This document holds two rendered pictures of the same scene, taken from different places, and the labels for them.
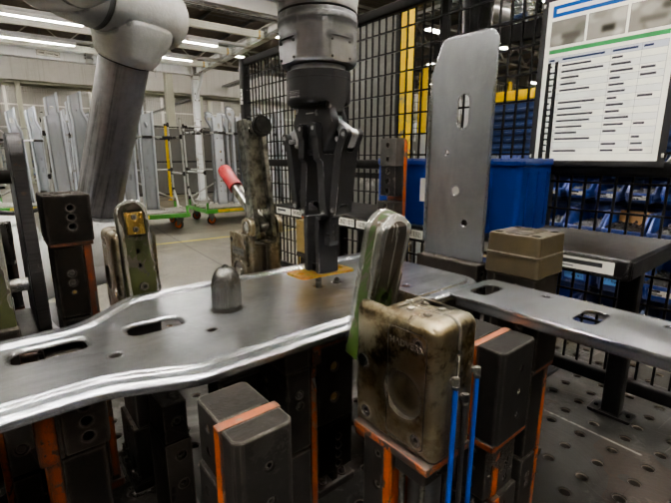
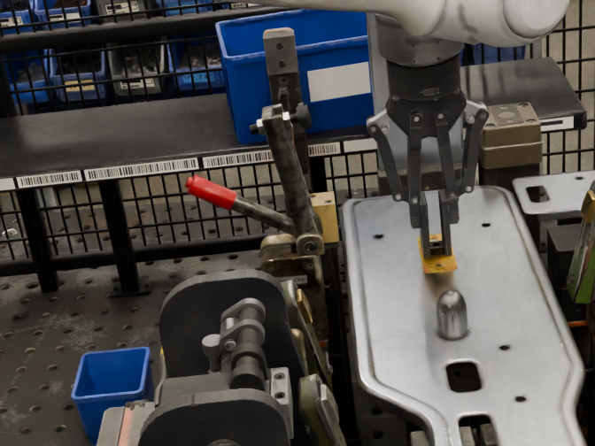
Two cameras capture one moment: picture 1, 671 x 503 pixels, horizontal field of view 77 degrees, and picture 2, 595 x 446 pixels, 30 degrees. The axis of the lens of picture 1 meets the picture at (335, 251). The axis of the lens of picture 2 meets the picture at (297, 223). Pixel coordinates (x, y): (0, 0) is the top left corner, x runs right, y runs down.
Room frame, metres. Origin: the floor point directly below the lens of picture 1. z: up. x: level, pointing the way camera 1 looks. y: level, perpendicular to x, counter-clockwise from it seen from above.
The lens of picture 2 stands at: (-0.09, 0.93, 1.67)
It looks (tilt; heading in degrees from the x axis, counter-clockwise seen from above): 28 degrees down; 312
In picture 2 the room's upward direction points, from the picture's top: 7 degrees counter-clockwise
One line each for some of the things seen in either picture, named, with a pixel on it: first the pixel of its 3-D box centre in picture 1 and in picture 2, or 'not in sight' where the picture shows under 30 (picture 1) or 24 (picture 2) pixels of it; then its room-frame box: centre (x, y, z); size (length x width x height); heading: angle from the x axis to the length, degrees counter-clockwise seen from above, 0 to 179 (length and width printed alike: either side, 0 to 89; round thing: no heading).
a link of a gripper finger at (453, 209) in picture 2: (335, 225); (459, 200); (0.50, 0.00, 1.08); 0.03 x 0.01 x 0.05; 39
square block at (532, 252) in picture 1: (514, 347); (509, 232); (0.59, -0.27, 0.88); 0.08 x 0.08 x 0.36; 39
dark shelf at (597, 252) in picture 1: (417, 224); (266, 124); (0.95, -0.19, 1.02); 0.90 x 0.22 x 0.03; 39
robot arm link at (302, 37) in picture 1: (318, 46); (420, 27); (0.52, 0.02, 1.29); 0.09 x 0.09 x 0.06
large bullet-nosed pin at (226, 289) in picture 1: (226, 292); (452, 317); (0.44, 0.12, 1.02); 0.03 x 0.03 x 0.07
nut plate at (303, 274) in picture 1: (321, 267); (436, 249); (0.52, 0.02, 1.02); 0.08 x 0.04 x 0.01; 129
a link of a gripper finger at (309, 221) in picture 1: (315, 242); (424, 226); (0.53, 0.03, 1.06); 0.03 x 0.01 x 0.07; 129
